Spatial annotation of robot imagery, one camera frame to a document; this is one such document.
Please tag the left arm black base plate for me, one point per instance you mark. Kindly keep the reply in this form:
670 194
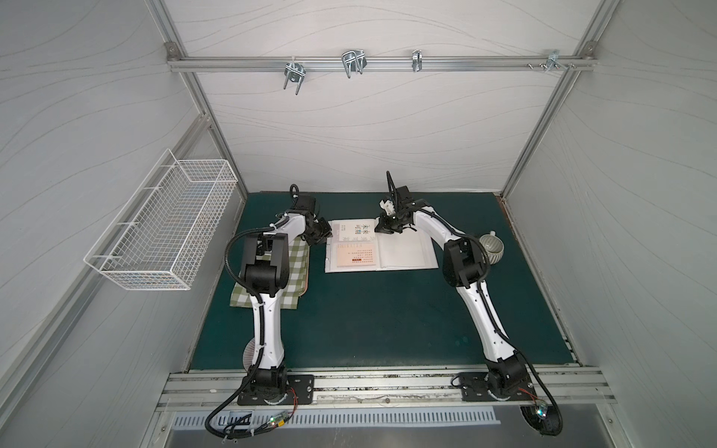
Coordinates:
299 386

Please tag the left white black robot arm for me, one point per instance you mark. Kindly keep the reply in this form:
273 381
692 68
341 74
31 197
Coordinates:
264 272

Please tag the pink ribbed cup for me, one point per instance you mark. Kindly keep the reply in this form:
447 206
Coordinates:
249 353

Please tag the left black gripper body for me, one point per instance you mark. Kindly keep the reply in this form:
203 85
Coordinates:
322 229

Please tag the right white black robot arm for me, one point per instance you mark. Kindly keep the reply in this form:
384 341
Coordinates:
465 268

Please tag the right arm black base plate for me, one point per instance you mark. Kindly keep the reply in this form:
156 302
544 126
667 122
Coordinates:
482 386

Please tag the metal bracket with screws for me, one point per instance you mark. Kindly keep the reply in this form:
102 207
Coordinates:
552 63

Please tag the horizontal aluminium rail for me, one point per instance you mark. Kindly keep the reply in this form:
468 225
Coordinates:
386 64

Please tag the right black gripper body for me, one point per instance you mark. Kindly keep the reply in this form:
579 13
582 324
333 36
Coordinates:
386 222

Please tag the white slotted vent strip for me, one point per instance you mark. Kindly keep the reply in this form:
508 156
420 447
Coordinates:
345 418

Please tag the green checkered photo album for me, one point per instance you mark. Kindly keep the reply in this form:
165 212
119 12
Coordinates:
299 254

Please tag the ribbed grey ceramic teapot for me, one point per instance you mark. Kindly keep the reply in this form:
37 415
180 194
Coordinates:
493 246

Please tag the pale pink photo card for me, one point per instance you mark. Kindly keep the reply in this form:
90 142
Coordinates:
354 255

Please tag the white photo album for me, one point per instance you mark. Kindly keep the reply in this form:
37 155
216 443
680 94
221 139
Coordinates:
410 250

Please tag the white wire basket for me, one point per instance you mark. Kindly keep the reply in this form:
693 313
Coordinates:
159 238

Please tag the white photo card black text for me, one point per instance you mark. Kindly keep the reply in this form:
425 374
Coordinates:
356 230

